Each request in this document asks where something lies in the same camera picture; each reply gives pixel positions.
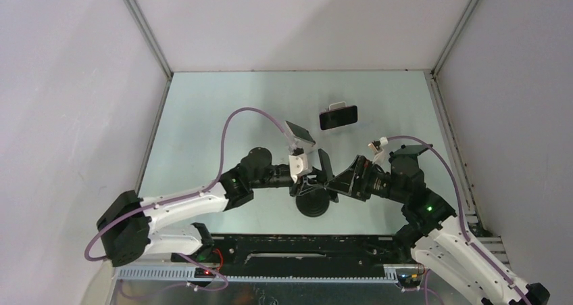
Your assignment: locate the black smartphone on white stand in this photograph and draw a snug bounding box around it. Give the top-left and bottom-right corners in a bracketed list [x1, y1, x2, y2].
[319, 105, 358, 131]

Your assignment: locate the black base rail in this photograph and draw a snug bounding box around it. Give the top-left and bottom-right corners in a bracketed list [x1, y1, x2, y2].
[189, 233, 429, 280]

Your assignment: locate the small phone on stand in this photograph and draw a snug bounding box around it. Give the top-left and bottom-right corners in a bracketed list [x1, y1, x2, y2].
[285, 120, 316, 145]

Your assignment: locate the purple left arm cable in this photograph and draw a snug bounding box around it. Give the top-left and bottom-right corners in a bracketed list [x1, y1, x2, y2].
[84, 108, 299, 262]

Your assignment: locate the black phone stand round base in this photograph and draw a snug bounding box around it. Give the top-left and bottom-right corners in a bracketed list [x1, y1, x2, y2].
[295, 189, 339, 218]

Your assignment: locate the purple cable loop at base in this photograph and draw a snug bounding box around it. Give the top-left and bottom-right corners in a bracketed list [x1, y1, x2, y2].
[118, 254, 230, 300]

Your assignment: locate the black smartphone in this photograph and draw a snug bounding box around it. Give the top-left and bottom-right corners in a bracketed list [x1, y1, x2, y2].
[318, 149, 334, 183]
[319, 105, 358, 131]

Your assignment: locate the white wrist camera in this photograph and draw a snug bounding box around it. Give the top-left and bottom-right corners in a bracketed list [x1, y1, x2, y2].
[289, 148, 312, 183]
[368, 137, 389, 166]

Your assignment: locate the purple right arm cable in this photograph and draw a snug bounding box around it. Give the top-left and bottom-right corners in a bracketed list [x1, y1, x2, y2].
[384, 135, 534, 305]

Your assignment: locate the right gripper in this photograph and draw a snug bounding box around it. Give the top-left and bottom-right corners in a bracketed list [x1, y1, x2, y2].
[324, 156, 407, 205]

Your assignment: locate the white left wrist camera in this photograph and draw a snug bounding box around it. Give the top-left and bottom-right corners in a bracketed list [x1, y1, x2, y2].
[289, 148, 312, 183]

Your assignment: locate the white angled phone stand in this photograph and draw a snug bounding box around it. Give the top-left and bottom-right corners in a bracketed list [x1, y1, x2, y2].
[290, 136, 316, 156]

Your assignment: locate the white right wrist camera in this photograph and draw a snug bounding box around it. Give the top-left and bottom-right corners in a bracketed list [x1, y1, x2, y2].
[368, 137, 389, 166]

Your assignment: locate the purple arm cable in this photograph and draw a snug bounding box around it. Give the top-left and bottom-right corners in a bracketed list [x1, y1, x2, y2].
[384, 135, 534, 305]
[84, 108, 299, 262]

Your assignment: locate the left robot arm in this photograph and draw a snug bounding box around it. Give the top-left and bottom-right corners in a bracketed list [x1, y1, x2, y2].
[97, 147, 339, 267]

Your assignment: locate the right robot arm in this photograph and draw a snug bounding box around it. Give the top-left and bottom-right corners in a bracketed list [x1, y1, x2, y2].
[325, 155, 550, 304]

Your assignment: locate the black angled phone stand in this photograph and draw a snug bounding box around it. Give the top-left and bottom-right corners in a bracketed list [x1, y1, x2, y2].
[389, 145, 429, 183]

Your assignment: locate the white phone stand behind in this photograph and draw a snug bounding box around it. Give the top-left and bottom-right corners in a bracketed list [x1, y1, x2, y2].
[328, 101, 347, 111]

